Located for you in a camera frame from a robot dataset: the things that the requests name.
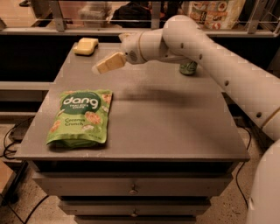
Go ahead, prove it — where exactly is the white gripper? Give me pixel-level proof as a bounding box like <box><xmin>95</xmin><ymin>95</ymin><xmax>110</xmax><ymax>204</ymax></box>
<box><xmin>92</xmin><ymin>32</ymin><xmax>144</xmax><ymax>74</ymax></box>

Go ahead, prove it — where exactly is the yellow sponge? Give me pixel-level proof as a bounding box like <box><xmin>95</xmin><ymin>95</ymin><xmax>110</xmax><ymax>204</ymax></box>
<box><xmin>73</xmin><ymin>38</ymin><xmax>99</xmax><ymax>56</ymax></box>

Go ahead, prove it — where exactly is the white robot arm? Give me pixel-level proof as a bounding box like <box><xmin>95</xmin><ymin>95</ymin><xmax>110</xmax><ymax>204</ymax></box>
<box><xmin>92</xmin><ymin>15</ymin><xmax>280</xmax><ymax>224</ymax></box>

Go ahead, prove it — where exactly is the black bag on shelf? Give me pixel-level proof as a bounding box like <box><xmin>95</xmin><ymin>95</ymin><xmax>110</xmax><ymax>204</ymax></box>
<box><xmin>110</xmin><ymin>1</ymin><xmax>178</xmax><ymax>28</ymax></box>

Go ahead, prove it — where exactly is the clear plastic container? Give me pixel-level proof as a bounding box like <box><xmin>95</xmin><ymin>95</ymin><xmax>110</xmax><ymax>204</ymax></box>
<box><xmin>78</xmin><ymin>2</ymin><xmax>112</xmax><ymax>28</ymax></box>

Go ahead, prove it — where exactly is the green soda can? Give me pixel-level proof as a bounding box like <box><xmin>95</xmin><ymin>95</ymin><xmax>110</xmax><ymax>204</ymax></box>
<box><xmin>179</xmin><ymin>60</ymin><xmax>198</xmax><ymax>76</ymax></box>

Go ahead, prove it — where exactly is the green dang chips bag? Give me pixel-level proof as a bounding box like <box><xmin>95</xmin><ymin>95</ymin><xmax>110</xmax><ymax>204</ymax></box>
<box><xmin>46</xmin><ymin>89</ymin><xmax>113</xmax><ymax>148</ymax></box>

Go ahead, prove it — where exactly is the printed food bag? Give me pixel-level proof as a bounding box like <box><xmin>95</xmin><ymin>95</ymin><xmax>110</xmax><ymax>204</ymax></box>
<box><xmin>187</xmin><ymin>0</ymin><xmax>246</xmax><ymax>30</ymax></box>

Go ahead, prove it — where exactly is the grey drawer cabinet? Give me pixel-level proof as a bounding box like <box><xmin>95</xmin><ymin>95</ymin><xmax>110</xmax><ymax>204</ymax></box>
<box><xmin>17</xmin><ymin>44</ymin><xmax>249</xmax><ymax>224</ymax></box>

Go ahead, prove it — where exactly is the metal shelf rail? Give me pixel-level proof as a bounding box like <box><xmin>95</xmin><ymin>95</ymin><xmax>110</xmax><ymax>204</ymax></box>
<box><xmin>0</xmin><ymin>0</ymin><xmax>280</xmax><ymax>38</ymax></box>

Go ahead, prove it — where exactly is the black cables left floor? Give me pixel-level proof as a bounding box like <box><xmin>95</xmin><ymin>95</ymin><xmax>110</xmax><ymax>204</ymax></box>
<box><xmin>2</xmin><ymin>115</ymin><xmax>35</xmax><ymax>161</ymax></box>

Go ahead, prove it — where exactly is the black cable right floor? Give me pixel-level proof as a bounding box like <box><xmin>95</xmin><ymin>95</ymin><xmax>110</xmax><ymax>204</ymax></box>
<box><xmin>234</xmin><ymin>126</ymin><xmax>253</xmax><ymax>218</ymax></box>

